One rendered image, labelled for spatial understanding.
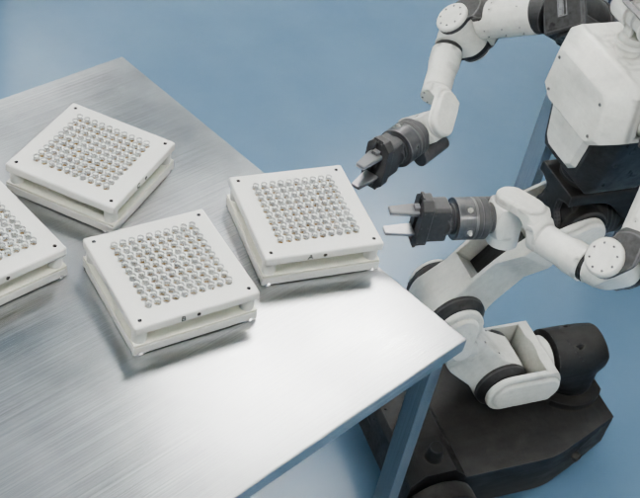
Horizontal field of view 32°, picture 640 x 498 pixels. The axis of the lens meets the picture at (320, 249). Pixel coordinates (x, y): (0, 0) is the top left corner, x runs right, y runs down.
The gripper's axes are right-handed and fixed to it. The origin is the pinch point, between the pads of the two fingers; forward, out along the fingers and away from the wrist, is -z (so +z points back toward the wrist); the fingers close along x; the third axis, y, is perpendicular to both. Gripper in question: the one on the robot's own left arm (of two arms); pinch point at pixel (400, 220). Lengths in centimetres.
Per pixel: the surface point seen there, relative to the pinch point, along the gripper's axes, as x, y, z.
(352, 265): 4.9, -7.2, -11.0
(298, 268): 4.5, -7.8, -22.0
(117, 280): 0, -14, -57
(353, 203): -0.1, 5.5, -8.7
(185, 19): 91, 219, -11
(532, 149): 60, 96, 83
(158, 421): 7, -40, -52
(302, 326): 7.1, -20.6, -23.4
